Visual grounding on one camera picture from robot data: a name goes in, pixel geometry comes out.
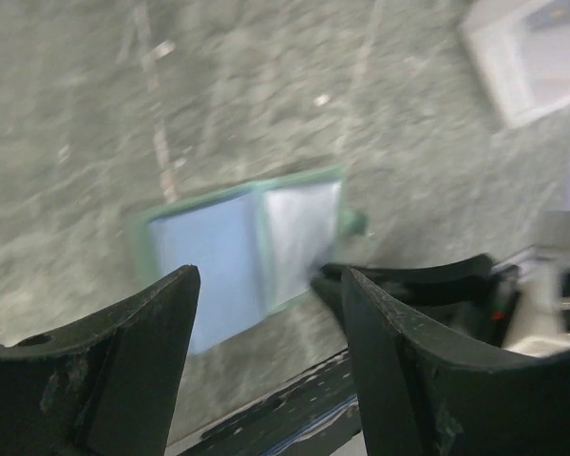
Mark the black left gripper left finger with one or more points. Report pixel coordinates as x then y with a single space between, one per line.
106 384

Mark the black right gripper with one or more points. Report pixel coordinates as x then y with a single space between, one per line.
465 295

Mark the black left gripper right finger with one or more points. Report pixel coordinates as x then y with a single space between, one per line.
424 389

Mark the mint green card holder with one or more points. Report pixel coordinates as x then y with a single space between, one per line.
257 245

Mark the white card tray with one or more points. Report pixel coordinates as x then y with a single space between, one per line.
521 50

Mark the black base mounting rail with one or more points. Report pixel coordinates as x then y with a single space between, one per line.
312 414

